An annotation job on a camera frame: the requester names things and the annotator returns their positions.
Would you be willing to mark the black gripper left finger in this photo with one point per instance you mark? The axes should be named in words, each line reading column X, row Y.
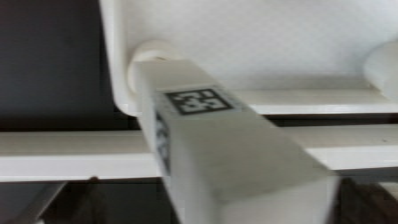
column 53, row 202

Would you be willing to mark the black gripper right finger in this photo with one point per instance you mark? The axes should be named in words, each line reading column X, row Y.
column 367, row 204

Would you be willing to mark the white desk leg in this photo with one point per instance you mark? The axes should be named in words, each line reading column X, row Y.
column 381, row 69
column 243, row 177

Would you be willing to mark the white desk top panel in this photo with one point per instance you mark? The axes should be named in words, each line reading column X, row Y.
column 280, row 47

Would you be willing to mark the white front barrier rail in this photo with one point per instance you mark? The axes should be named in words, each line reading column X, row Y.
column 53, row 156

